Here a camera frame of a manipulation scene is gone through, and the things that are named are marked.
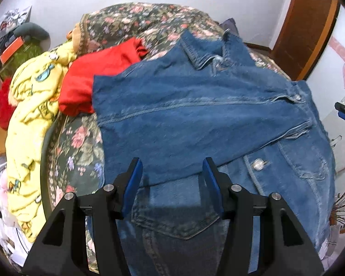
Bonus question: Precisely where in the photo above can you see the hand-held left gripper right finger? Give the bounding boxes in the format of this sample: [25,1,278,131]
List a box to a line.
[203,157,325,276]

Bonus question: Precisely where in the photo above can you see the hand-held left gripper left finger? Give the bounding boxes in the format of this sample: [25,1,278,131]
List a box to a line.
[22,158,143,276]

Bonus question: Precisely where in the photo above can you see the blue denim jacket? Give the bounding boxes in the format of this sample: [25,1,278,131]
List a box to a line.
[92,30,338,250]

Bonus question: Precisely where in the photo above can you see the light blue jeans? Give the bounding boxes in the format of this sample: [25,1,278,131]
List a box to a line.
[115,164,265,276]

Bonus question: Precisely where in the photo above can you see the floral bedspread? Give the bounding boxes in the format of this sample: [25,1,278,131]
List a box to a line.
[47,3,294,273]

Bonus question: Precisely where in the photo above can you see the wooden door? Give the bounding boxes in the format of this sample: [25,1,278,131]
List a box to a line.
[272,0,341,81]

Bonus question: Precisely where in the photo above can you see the yellow printed blanket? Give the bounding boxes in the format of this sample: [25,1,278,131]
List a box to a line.
[5,42,78,243]

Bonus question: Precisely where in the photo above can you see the red garment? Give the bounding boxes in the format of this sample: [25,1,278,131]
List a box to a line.
[59,38,148,115]

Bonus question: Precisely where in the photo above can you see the dark blue cloth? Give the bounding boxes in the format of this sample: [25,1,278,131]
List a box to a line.
[218,18,239,35]

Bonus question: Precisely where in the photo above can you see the red fluffy cloth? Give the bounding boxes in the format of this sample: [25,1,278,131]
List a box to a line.
[0,78,18,130]

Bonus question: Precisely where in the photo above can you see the orange cloth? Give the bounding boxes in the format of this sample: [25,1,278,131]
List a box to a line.
[66,23,87,55]

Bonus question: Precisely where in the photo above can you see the orange box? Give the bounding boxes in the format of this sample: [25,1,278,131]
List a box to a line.
[1,36,25,62]

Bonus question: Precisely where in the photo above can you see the pile of clutter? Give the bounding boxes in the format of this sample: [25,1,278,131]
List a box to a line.
[0,6,32,66]

